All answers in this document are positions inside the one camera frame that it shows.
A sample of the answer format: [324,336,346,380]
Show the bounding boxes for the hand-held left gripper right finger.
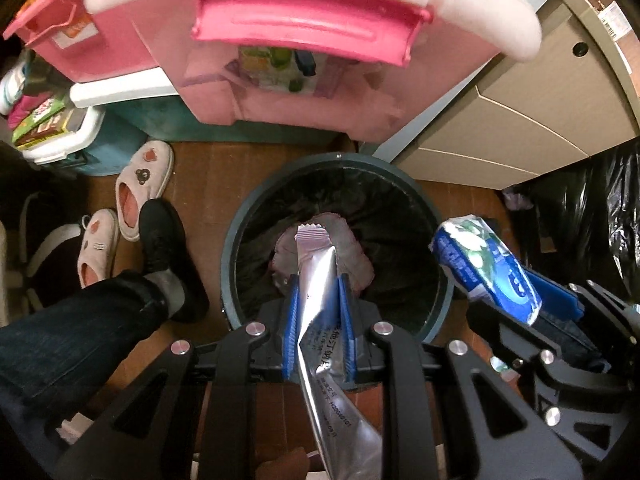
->
[337,274,586,480]

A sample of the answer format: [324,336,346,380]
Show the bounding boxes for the person's black shoe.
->
[137,199,210,324]

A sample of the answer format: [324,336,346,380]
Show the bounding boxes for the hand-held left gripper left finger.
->
[55,280,303,480]

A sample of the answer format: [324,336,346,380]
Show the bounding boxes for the person's leg in jeans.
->
[0,269,187,413]

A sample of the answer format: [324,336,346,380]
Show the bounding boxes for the teal storage box white lid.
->
[70,67,351,145]

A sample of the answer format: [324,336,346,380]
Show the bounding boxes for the pink slipper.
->
[77,208,120,289]
[115,141,175,242]

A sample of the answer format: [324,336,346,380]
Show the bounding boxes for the large pink storage box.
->
[84,0,544,142]

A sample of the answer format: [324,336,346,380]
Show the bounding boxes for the purple crumpled scrap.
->
[502,185,537,212]

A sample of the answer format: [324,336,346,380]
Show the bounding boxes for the black backpack white straps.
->
[0,180,93,323]

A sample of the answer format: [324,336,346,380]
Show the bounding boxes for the green and red packets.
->
[11,91,77,150]

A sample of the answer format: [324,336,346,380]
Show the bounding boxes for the blue storage box white lid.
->
[15,106,148,178]

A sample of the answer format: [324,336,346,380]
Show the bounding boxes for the pink crumpled wrapper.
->
[272,212,376,297]

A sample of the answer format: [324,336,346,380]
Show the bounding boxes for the dark grey round trash bin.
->
[220,152,457,392]

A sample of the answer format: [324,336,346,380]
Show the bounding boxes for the blue and white packet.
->
[431,216,544,325]

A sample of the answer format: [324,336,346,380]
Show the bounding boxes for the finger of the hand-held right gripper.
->
[466,300,608,378]
[522,266,640,373]

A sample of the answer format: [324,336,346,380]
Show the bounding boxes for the black garbage bag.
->
[514,139,640,313]

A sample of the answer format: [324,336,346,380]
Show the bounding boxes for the small pink storage box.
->
[2,0,168,87]

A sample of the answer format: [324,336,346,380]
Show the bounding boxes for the silver foil wrapper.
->
[295,224,387,480]

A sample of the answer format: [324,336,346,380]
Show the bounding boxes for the beige cabinet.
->
[360,0,640,192]

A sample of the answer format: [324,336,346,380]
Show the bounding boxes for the cardboard box with label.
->
[570,0,640,43]

